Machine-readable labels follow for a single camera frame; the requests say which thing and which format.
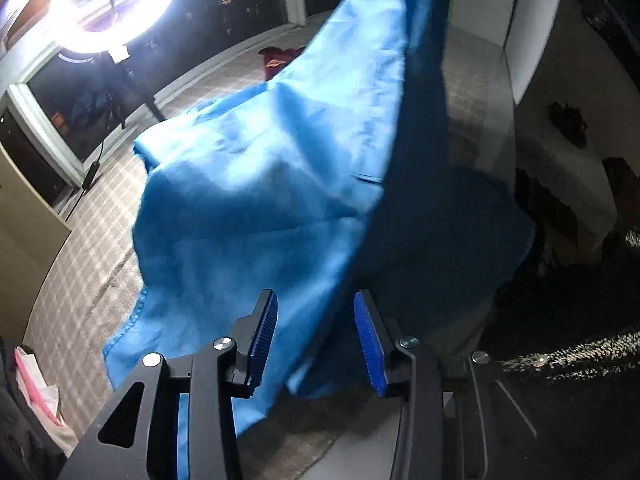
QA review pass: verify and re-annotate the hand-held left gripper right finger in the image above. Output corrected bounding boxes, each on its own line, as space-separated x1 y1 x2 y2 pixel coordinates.
353 289 501 480

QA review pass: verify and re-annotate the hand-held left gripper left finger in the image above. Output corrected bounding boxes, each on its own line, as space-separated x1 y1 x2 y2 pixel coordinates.
57 289 279 480

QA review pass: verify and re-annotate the blue garment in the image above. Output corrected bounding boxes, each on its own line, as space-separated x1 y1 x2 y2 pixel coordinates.
102 0 538 480

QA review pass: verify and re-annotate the plaid blanket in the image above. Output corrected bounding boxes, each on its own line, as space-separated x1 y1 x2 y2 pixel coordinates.
22 10 516 480

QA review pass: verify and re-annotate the white garment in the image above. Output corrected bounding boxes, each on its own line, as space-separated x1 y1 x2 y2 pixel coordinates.
45 385 81 456

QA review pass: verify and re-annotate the pink garment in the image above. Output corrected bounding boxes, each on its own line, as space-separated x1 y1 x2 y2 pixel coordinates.
14 347 63 426

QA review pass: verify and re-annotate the black power adapter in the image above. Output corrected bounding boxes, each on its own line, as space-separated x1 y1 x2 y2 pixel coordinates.
81 160 101 191

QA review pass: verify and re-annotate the wooden board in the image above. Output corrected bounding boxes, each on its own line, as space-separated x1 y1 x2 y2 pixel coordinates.
0 145 73 336

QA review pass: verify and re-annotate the black tripod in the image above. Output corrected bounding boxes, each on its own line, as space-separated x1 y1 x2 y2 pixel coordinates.
102 55 166 128

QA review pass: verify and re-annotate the dark red garment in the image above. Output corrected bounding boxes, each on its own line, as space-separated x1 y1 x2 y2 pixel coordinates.
257 46 306 83

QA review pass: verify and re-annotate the white window frame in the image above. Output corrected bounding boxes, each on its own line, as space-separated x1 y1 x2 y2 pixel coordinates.
0 82 83 191

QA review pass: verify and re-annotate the ring light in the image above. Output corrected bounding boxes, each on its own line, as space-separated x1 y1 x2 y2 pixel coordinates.
0 0 186 56

